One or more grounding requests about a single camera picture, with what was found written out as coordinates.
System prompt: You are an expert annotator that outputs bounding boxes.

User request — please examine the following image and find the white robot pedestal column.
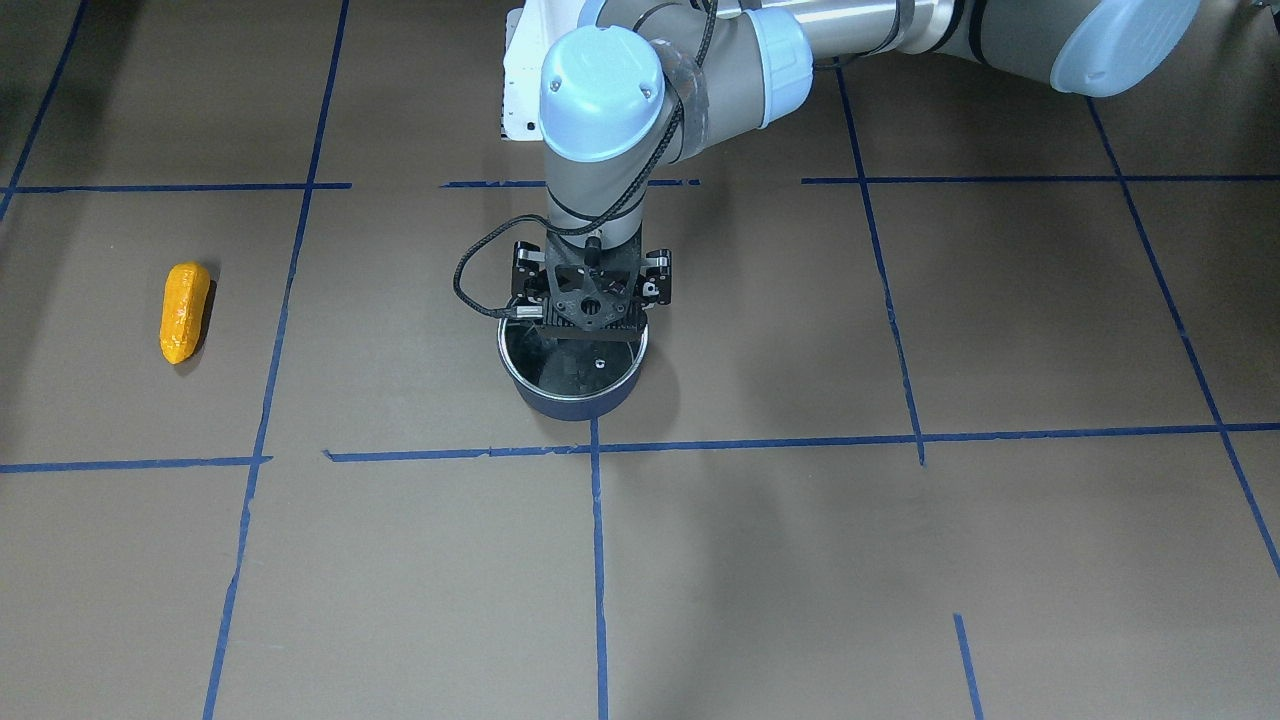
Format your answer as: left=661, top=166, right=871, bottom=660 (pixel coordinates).
left=500, top=1, right=549, bottom=142

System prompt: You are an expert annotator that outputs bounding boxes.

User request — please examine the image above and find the yellow toy corn cob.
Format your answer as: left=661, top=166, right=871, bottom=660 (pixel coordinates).
left=157, top=263, right=212, bottom=365

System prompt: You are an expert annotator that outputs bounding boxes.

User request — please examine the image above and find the glass lid with blue knob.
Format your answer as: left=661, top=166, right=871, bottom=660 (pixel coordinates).
left=498, top=320, right=648, bottom=398

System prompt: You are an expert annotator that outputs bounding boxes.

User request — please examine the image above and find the dark blue saucepan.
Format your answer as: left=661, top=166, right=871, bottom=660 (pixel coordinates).
left=497, top=320, right=650, bottom=421

